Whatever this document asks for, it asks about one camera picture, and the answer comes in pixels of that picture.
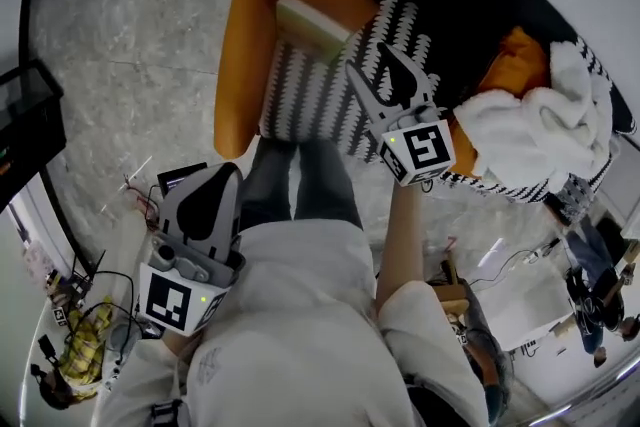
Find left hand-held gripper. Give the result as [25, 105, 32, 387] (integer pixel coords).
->
[136, 161, 247, 339]

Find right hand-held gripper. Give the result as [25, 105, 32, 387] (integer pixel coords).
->
[345, 42, 458, 188]

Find thick white book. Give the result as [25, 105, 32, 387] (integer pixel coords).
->
[275, 0, 357, 64]

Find person's left forearm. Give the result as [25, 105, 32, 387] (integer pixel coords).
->
[160, 328, 204, 359]

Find person's right forearm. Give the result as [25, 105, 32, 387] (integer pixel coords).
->
[374, 183, 427, 312]

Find small dark screen device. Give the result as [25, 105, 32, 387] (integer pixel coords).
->
[156, 161, 209, 197]

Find black white patterned throw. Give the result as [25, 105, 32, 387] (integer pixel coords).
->
[258, 0, 639, 207]

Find person's grey trousers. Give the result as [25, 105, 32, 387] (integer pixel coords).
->
[238, 138, 365, 234]

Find orange cushion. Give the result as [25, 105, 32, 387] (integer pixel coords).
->
[487, 26, 552, 97]

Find orange sofa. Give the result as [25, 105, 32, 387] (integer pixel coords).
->
[213, 0, 482, 180]

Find person's white sweatshirt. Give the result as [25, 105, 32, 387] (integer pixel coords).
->
[97, 219, 492, 427]

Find white fluffy blanket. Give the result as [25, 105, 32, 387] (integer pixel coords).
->
[453, 40, 615, 197]

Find black crate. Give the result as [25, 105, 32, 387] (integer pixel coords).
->
[0, 58, 68, 212]

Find wooden chair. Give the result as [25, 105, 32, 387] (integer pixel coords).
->
[432, 252, 472, 319]

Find red wires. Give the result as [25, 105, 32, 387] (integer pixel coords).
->
[123, 173, 162, 232]

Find black floor cable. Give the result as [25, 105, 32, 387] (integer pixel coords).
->
[74, 268, 147, 352]

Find black strap buckle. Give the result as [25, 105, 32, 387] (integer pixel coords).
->
[150, 398, 187, 427]

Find thin floor cable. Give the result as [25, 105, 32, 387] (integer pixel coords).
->
[468, 238, 559, 289]

